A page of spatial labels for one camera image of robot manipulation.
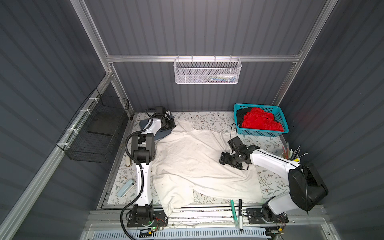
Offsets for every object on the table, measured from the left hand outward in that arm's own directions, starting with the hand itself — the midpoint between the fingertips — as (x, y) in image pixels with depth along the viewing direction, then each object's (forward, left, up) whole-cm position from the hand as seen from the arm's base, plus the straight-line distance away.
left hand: (174, 124), depth 109 cm
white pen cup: (-33, -69, +7) cm, 77 cm away
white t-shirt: (-28, -8, -4) cm, 29 cm away
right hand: (-33, -32, 0) cm, 46 cm away
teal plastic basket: (+6, -77, +6) cm, 77 cm away
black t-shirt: (+8, -52, +2) cm, 53 cm away
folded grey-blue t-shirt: (-7, +8, 0) cm, 11 cm away
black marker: (-60, -35, -3) cm, 69 cm away
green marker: (-59, -32, -4) cm, 68 cm away
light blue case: (-44, +24, 0) cm, 51 cm away
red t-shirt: (-1, -61, +4) cm, 61 cm away
